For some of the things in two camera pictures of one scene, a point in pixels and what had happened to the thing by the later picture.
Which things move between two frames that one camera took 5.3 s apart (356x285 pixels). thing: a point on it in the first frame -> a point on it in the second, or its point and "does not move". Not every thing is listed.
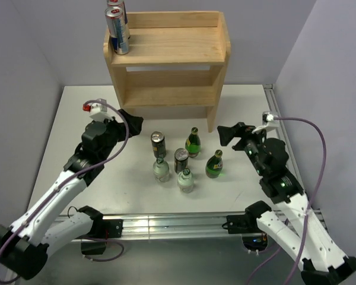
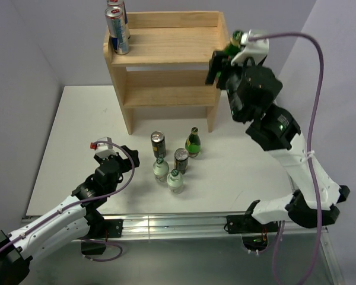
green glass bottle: (193, 143) does not move
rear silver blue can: (121, 3) does not move
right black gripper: (242, 130) -> (215, 64)
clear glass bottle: (186, 181) -> (175, 182)
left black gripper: (134, 123) -> (127, 164)
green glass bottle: (214, 165) -> (234, 47)
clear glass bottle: (161, 171) does not move
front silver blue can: (119, 34) does not move
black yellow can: (159, 145) does not move
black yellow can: (181, 160) does not move
